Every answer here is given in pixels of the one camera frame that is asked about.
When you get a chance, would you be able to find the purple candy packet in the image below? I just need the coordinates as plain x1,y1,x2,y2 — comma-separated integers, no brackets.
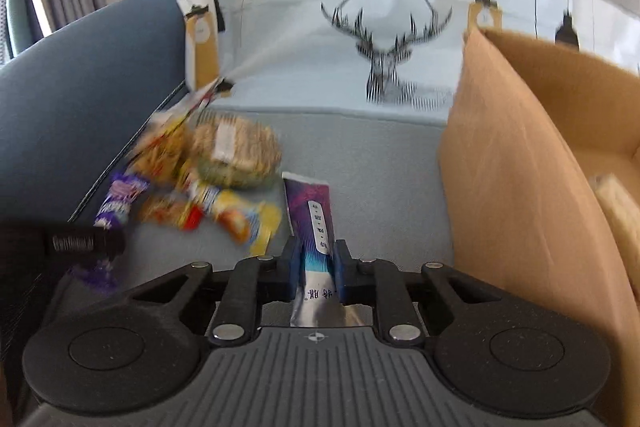
94,172,152,230

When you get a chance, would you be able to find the clear biscuit stick packet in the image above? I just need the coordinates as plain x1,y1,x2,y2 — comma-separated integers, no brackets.
127,109,198,188

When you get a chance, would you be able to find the white puffed rice packet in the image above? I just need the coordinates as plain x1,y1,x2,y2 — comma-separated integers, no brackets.
593,173,640,303

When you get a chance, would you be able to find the purple gradient snack packet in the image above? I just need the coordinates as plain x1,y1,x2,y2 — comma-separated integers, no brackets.
281,172,373,330

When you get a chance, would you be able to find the yellow cartoon snack packet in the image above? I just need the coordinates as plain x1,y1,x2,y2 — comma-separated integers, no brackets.
192,184,282,256

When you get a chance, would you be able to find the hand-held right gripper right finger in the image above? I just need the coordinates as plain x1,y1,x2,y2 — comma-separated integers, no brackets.
333,238,508,347

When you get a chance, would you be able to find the brown cardboard box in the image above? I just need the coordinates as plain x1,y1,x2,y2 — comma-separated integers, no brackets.
438,27,640,427

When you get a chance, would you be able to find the grey deer print cloth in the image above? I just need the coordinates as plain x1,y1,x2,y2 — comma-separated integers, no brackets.
115,0,640,273

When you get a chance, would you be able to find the small red candy packet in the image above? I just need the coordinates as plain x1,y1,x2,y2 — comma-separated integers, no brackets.
140,193,205,232

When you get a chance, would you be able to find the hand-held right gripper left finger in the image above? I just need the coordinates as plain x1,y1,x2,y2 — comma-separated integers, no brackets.
120,237,304,348

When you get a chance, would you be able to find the round grain cake packet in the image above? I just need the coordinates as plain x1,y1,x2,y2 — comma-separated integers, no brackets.
192,114,283,190

